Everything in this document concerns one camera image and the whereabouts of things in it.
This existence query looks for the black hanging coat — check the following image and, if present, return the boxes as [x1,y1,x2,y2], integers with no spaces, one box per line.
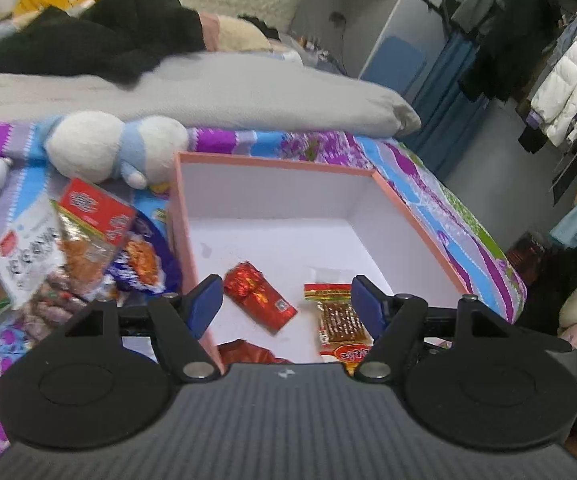
[459,0,564,103]

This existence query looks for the pink pillow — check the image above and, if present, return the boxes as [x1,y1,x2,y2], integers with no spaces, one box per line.
[198,12,222,52]

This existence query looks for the beige pillow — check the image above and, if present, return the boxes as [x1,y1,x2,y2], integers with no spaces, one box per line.
[216,15,274,53]

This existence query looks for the blue curtain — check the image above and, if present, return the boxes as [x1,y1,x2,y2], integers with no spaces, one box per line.
[411,30,492,181]

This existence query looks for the white sausage snack packet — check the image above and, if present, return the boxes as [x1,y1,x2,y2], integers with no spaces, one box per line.
[0,195,89,331]

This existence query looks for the orange spicy strip packet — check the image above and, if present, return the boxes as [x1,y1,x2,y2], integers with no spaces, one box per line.
[303,282,374,376]

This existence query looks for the dark red bag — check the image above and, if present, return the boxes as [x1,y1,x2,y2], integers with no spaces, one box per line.
[506,232,549,281]

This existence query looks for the blue panel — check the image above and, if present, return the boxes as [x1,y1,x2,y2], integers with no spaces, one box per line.
[359,35,427,98]

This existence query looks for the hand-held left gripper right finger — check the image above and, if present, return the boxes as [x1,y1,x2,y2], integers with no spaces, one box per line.
[353,274,573,381]

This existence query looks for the blue snack packet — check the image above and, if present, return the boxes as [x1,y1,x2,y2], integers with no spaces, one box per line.
[106,210,179,293]

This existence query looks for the row of small bottles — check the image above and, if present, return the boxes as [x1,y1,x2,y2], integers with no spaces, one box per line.
[293,35,340,68]

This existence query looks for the grey duvet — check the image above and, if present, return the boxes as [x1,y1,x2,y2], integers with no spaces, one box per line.
[0,52,422,138]

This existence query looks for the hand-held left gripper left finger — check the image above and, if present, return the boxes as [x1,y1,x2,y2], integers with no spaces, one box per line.
[43,274,225,381]

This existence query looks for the red label snack packet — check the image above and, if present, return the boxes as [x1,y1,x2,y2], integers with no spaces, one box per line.
[51,177,136,291]

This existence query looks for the red foil snack packet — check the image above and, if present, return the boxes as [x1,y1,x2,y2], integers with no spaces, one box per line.
[217,339,294,366]
[223,261,298,332]

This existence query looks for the white puffer jacket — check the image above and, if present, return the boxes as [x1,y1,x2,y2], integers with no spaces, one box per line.
[529,12,577,146]

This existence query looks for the white and blue plush toy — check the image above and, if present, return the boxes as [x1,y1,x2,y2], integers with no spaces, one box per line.
[43,111,190,190]

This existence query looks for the small black garment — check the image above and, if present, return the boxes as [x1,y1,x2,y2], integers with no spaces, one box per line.
[238,15,280,41]

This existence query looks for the pink cardboard box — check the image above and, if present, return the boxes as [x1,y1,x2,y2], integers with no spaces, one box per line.
[167,151,472,376]

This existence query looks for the purple floral bedsheet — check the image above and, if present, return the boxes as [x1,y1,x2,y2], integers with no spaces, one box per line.
[0,120,527,473]

